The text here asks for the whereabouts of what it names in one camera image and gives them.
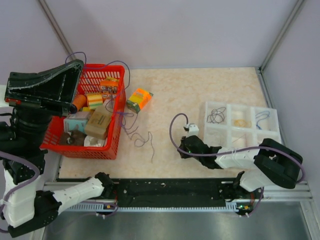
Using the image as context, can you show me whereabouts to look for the aluminium corner post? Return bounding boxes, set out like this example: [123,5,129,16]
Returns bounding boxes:
[259,0,307,75]
[37,0,76,60]

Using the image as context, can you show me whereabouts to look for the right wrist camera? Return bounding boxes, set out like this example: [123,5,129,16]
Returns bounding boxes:
[183,123,199,137]

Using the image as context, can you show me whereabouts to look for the white compartment tray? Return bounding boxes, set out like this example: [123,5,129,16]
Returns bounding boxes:
[203,101,282,149]

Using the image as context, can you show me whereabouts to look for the brown plush toy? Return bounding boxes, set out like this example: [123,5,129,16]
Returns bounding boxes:
[59,130,87,147]

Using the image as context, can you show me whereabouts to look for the red plastic basket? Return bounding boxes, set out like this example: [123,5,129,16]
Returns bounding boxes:
[40,63,126,160]

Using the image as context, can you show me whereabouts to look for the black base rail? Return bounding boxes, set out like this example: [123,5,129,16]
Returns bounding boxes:
[42,177,313,213]

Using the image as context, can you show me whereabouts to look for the orange snack box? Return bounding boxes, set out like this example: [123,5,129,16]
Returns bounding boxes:
[99,76,119,101]

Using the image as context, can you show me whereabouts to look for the orange green sponge box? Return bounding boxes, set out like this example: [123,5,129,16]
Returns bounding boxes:
[126,88,154,114]

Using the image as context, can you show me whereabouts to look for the left aluminium corner post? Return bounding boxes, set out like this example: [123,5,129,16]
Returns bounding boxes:
[37,0,76,60]

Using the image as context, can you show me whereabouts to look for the black wire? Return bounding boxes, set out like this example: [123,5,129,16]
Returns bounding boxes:
[206,106,227,125]

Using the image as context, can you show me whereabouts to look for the yellow green striped sponge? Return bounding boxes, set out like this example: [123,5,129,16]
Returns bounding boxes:
[86,93,104,110]

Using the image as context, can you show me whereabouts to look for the white crumpled bag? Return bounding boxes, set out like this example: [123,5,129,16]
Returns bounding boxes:
[83,135,106,147]

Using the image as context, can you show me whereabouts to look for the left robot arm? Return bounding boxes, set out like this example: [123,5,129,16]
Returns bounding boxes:
[0,59,114,238]

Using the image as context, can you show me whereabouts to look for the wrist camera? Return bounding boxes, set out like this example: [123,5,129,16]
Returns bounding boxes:
[183,123,199,137]
[0,84,9,108]

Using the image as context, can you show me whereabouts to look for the right aluminium corner post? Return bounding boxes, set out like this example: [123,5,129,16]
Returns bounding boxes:
[259,0,307,75]

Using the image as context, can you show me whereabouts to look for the light blue carton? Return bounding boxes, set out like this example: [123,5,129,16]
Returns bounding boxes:
[63,111,91,133]

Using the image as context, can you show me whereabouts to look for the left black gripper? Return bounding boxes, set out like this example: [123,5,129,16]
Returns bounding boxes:
[9,57,88,148]

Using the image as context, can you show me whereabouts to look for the brown cardboard box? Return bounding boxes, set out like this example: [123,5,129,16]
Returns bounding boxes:
[84,105,113,140]

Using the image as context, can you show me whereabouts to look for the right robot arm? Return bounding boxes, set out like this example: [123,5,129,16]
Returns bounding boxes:
[177,135,304,198]

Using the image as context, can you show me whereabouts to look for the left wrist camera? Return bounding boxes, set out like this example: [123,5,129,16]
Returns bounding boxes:
[0,84,9,108]

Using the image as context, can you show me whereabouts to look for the white wire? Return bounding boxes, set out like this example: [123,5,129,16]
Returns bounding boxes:
[207,129,226,145]

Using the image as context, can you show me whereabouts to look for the orange cylindrical can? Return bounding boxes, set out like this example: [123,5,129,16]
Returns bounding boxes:
[69,94,87,114]

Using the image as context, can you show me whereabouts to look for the yellow wire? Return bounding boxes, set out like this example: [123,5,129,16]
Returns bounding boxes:
[232,118,252,127]

